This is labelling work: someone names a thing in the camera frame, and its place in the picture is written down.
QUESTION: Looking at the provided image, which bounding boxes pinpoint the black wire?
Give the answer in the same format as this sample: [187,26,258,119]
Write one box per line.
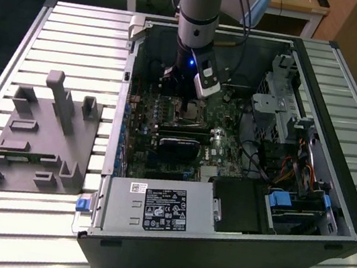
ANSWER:
[234,137,278,184]

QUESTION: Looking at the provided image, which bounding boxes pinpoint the brass cable fitting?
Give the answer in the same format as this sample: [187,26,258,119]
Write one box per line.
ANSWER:
[216,39,238,50]

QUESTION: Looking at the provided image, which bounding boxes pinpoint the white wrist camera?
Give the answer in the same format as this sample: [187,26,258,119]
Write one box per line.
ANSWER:
[189,52,227,103]

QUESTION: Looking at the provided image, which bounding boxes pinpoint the grey parts rack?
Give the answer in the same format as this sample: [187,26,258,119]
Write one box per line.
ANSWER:
[0,61,109,208]

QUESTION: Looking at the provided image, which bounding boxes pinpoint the hard disk in blue carrier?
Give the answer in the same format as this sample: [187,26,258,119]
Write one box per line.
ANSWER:
[260,187,336,240]

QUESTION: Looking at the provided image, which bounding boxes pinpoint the small silver heatsink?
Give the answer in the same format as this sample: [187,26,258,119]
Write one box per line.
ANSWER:
[198,164,221,184]

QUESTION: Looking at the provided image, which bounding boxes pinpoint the orange wire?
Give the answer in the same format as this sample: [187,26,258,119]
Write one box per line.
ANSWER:
[295,163,317,193]

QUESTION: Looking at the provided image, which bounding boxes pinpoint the silver metal drive cage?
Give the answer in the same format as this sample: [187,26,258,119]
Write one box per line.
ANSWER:
[244,50,327,150]

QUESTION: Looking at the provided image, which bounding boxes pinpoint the green RAM stick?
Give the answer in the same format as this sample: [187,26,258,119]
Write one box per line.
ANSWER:
[3,149,43,165]

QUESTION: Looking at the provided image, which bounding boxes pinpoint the black drive bay box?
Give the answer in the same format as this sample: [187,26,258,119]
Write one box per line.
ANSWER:
[205,175,282,241]

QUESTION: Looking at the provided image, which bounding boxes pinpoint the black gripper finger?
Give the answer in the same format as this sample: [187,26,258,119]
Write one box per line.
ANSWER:
[179,95,189,119]
[184,96,193,120]

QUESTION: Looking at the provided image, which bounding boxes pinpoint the green motherboard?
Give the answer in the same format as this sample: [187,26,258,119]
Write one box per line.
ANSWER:
[116,74,263,197]

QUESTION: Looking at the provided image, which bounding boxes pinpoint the blue plastic clip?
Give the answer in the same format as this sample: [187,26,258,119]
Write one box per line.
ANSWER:
[320,193,333,214]

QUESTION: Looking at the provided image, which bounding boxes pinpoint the black graphics card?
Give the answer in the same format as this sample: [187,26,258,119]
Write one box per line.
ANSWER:
[156,133,202,164]

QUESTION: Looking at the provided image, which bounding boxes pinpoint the black RAM slot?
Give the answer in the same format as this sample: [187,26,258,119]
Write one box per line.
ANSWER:
[157,125,212,144]
[158,120,211,137]

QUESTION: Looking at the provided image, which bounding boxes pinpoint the CPU socket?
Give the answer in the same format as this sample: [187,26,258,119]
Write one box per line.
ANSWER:
[169,95,212,129]

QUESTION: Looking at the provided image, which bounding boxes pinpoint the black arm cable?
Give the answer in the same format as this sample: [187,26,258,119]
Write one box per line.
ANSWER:
[219,0,257,84]

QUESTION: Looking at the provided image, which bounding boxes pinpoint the grey power supply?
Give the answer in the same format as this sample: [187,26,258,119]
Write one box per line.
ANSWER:
[88,165,225,249]

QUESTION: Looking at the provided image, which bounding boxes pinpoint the blue case latch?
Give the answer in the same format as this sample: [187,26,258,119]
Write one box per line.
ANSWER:
[75,194,95,214]

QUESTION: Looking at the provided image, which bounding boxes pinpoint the silver CPU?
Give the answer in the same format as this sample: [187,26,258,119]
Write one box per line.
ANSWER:
[184,103,205,122]

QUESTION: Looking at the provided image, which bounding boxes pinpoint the red wire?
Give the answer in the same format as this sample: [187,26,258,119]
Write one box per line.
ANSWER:
[279,158,298,175]

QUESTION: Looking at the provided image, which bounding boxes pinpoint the black PC case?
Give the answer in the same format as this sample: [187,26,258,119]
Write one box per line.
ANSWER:
[71,7,357,268]

